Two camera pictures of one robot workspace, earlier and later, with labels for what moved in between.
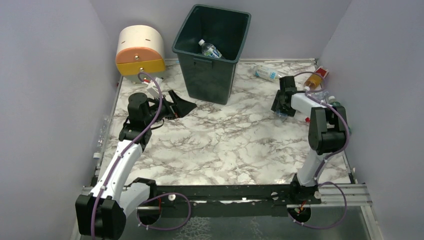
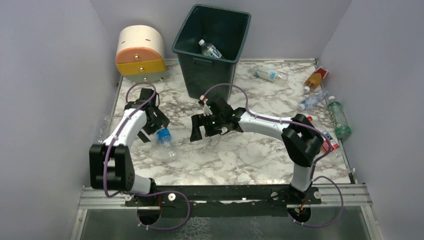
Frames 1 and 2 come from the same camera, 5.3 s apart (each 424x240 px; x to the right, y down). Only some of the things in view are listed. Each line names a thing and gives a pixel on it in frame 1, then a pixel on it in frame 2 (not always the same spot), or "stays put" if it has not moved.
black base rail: [263, 199] stays put
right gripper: [279, 104] → [203, 122]
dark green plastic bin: [207, 79] stays put
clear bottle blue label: [281, 114] → [164, 148]
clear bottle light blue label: [261, 71] stays put
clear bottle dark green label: [209, 50] stays put
